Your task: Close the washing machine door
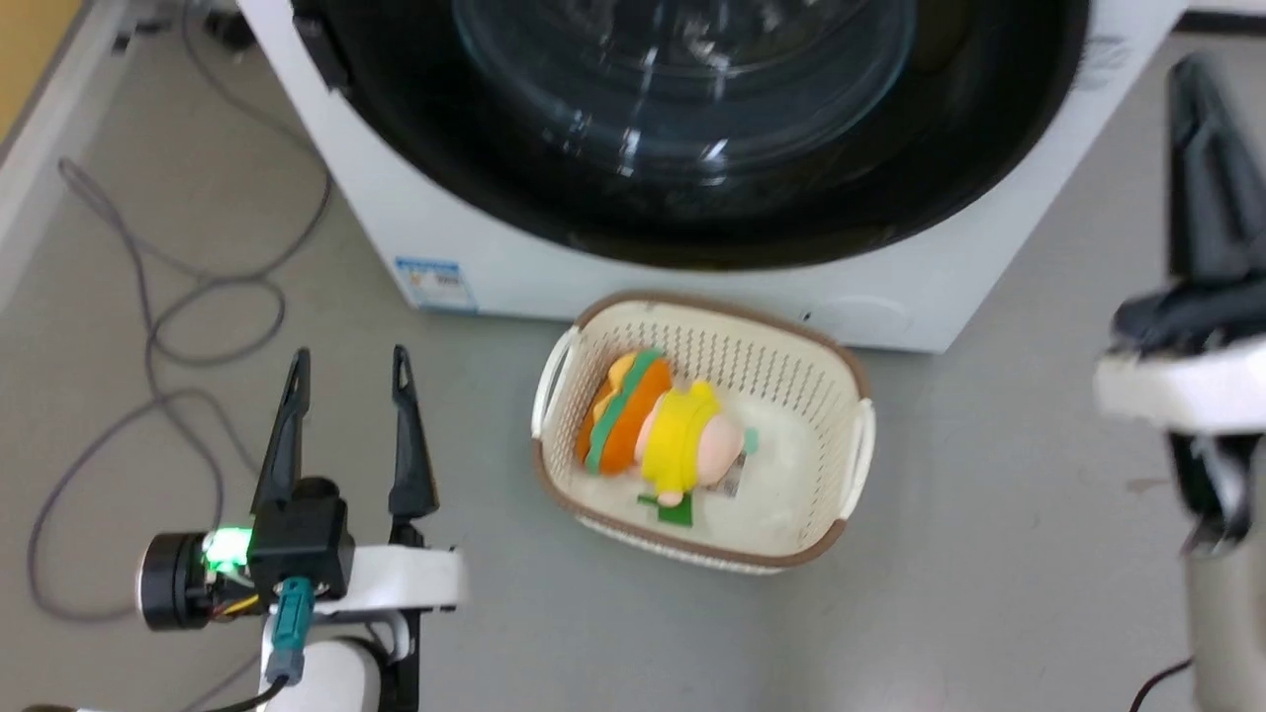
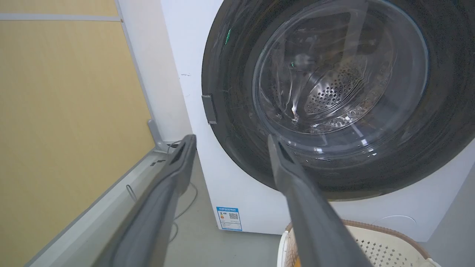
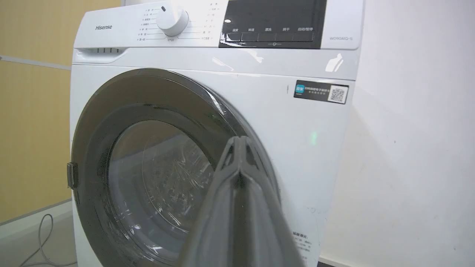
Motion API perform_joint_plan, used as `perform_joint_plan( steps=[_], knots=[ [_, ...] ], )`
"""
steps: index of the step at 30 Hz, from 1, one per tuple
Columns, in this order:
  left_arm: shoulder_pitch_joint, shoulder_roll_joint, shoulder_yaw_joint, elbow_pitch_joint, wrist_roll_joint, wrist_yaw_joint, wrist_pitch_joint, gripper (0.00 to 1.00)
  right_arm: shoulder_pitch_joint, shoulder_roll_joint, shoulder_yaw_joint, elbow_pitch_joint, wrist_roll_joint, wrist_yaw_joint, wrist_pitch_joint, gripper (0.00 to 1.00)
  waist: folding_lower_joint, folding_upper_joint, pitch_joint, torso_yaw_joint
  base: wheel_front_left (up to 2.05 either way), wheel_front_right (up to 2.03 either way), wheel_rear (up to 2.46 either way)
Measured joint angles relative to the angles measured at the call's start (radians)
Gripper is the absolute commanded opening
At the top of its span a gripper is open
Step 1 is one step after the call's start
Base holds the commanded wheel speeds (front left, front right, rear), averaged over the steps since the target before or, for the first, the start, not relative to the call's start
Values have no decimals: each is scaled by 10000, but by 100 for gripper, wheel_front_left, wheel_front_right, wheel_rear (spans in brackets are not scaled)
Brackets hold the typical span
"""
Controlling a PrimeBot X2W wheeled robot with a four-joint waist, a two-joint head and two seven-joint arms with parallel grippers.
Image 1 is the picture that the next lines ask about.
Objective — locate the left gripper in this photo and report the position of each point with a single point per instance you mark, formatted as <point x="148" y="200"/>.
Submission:
<point x="406" y="578"/>

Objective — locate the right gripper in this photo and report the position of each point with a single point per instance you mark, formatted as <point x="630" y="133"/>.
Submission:
<point x="1187" y="381"/>

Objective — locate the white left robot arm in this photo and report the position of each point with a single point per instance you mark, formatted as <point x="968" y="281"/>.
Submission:
<point x="331" y="672"/>

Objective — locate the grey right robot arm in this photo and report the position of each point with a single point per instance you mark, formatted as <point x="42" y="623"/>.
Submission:
<point x="1226" y="613"/>

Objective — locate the black round washing machine door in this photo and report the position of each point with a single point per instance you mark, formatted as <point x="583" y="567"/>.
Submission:
<point x="554" y="188"/>

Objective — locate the white front-load washing machine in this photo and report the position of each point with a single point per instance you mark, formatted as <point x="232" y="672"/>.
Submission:
<point x="692" y="287"/>

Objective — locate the blue energy label sticker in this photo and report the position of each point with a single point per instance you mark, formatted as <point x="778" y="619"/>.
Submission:
<point x="436" y="285"/>

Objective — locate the hamburger plush toy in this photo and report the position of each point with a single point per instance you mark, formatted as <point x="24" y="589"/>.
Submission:
<point x="623" y="420"/>

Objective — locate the green fabric tag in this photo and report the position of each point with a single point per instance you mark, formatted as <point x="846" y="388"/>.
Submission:
<point x="668" y="512"/>

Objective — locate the yellow-dressed doll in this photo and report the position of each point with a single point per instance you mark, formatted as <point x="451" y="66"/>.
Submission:
<point x="682" y="440"/>

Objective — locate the white paper label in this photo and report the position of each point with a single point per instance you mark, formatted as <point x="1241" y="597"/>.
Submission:
<point x="729" y="480"/>

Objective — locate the white baseboard trim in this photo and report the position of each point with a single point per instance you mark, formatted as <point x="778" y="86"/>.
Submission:
<point x="54" y="129"/>

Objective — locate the cream plastic laundry basket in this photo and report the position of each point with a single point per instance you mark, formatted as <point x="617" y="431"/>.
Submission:
<point x="791" y="494"/>

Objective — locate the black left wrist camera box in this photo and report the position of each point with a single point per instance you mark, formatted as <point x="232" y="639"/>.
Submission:
<point x="300" y="544"/>

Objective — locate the black wall plug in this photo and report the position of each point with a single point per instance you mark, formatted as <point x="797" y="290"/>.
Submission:
<point x="229" y="28"/>

